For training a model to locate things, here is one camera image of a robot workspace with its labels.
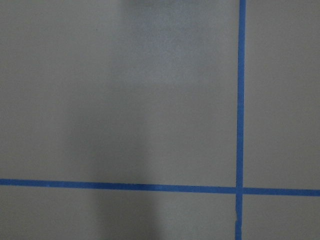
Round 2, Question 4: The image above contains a vertical blue tape strip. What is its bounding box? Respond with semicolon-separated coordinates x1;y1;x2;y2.
235;0;247;240

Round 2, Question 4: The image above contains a horizontal blue tape strip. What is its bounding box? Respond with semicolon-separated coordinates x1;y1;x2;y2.
0;178;320;197

